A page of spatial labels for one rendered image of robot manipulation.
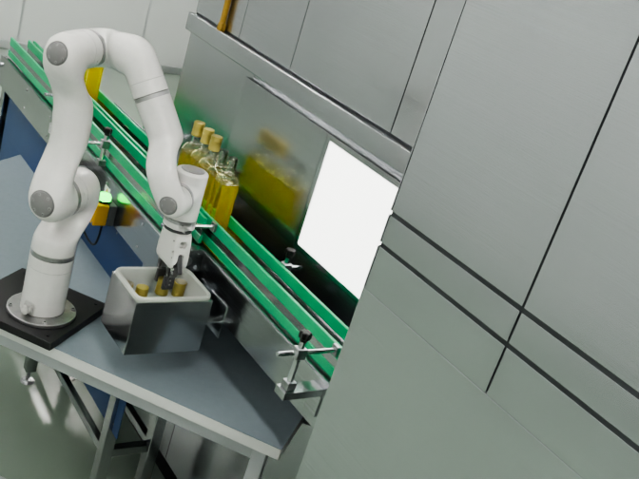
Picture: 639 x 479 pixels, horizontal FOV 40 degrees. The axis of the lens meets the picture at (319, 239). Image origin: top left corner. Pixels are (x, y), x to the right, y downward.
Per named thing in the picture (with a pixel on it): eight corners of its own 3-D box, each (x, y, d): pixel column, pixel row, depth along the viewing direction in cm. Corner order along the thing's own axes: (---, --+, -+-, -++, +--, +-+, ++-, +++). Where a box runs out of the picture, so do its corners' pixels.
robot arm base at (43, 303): (45, 336, 234) (57, 277, 228) (-10, 307, 240) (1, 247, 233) (88, 314, 251) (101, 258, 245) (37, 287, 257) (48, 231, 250)
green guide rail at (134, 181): (178, 242, 246) (184, 218, 243) (175, 242, 246) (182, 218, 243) (9, 55, 372) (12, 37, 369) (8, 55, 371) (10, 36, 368)
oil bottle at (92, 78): (95, 112, 336) (109, 41, 326) (81, 110, 332) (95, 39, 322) (89, 107, 340) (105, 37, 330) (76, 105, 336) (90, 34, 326)
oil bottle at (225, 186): (223, 243, 256) (242, 178, 249) (206, 243, 253) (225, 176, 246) (215, 235, 260) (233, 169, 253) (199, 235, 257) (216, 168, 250)
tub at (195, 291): (206, 325, 235) (214, 297, 232) (129, 328, 221) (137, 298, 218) (180, 293, 247) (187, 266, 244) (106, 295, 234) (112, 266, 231)
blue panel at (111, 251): (197, 323, 270) (210, 274, 264) (145, 326, 260) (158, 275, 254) (43, 135, 384) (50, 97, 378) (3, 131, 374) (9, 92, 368)
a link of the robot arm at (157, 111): (145, 95, 205) (188, 216, 211) (174, 86, 220) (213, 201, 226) (114, 105, 208) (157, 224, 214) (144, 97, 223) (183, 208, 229)
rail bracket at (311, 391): (321, 416, 205) (350, 335, 197) (261, 424, 195) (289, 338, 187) (311, 404, 208) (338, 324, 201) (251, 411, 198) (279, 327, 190)
